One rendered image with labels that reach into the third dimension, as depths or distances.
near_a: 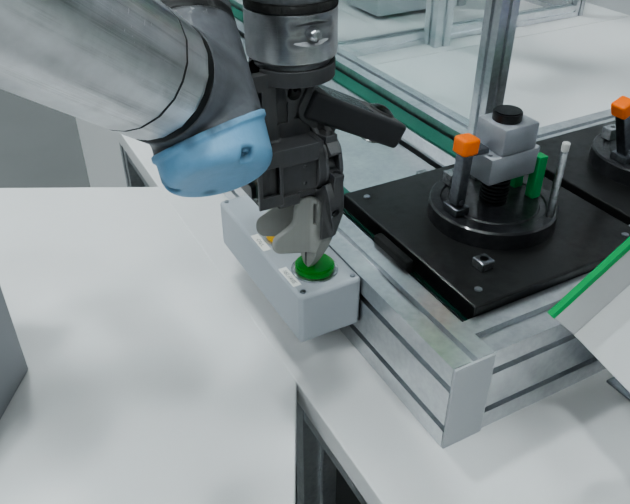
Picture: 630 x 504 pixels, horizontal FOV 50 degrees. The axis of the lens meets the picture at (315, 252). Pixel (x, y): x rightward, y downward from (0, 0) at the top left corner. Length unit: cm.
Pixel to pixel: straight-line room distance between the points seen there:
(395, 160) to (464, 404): 47
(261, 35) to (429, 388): 34
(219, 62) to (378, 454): 39
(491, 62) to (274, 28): 46
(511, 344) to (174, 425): 32
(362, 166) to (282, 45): 47
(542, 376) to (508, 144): 23
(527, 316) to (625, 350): 12
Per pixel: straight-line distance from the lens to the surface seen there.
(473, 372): 60
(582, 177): 89
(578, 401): 73
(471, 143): 69
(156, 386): 72
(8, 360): 73
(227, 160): 40
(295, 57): 53
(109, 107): 35
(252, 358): 73
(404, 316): 63
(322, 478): 86
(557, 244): 75
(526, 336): 63
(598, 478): 67
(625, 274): 59
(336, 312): 68
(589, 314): 59
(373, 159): 99
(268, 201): 57
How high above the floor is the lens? 136
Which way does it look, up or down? 35 degrees down
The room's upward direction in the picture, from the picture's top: straight up
